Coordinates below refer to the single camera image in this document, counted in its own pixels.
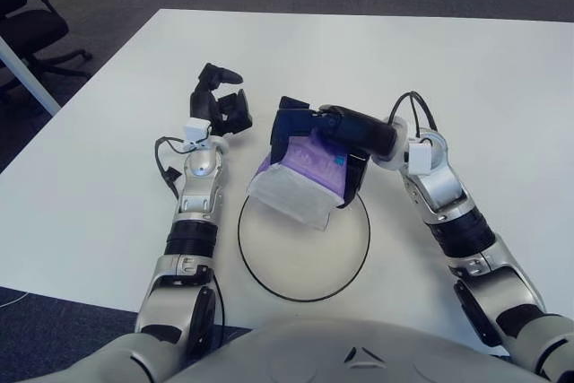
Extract thin white floor cable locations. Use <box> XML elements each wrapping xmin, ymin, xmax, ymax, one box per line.
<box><xmin>0</xmin><ymin>292</ymin><xmax>29</xmax><ymax>310</ymax></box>

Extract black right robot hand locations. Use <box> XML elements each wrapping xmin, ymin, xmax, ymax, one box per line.
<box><xmin>271</xmin><ymin>95</ymin><xmax>400</xmax><ymax>209</ymax></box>

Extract thin black elbow cable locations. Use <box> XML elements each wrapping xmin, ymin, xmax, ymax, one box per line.
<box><xmin>209</xmin><ymin>273</ymin><xmax>226</xmax><ymax>351</ymax></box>

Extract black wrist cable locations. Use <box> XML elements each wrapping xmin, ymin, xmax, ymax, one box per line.
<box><xmin>154</xmin><ymin>135</ymin><xmax>183</xmax><ymax>198</ymax></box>
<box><xmin>387</xmin><ymin>91</ymin><xmax>439</xmax><ymax>137</ymax></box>

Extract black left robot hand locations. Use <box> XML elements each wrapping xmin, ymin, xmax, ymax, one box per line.
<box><xmin>188</xmin><ymin>62</ymin><xmax>254</xmax><ymax>137</ymax></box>

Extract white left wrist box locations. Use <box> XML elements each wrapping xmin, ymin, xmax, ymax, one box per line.
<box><xmin>184</xmin><ymin>117</ymin><xmax>212</xmax><ymax>146</ymax></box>

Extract grey robot torso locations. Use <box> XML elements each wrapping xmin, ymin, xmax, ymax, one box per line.
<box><xmin>75</xmin><ymin>316</ymin><xmax>552</xmax><ymax>383</ymax></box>

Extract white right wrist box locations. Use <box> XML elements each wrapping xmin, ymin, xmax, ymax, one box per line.
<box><xmin>370</xmin><ymin>116</ymin><xmax>434</xmax><ymax>176</ymax></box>

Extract purple tissue paper pack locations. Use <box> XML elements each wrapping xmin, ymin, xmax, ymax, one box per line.
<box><xmin>248</xmin><ymin>126</ymin><xmax>355</xmax><ymax>231</ymax></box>

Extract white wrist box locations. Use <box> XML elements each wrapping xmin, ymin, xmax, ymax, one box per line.
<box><xmin>184</xmin><ymin>117</ymin><xmax>212</xmax><ymax>146</ymax></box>
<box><xmin>370</xmin><ymin>116</ymin><xmax>434</xmax><ymax>176</ymax></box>

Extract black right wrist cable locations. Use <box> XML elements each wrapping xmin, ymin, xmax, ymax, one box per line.
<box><xmin>387</xmin><ymin>91</ymin><xmax>439</xmax><ymax>137</ymax></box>

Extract black office chair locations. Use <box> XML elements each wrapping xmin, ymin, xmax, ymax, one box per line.
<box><xmin>0</xmin><ymin>0</ymin><xmax>93</xmax><ymax>104</ymax></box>

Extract white desk leg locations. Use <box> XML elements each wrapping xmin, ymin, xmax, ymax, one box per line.
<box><xmin>0</xmin><ymin>35</ymin><xmax>62</xmax><ymax>118</ymax></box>

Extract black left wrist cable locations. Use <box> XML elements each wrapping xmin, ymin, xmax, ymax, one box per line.
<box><xmin>154</xmin><ymin>135</ymin><xmax>183</xmax><ymax>198</ymax></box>

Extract white plate with black rim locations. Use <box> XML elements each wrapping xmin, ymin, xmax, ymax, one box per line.
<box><xmin>237</xmin><ymin>178</ymin><xmax>371</xmax><ymax>302</ymax></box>

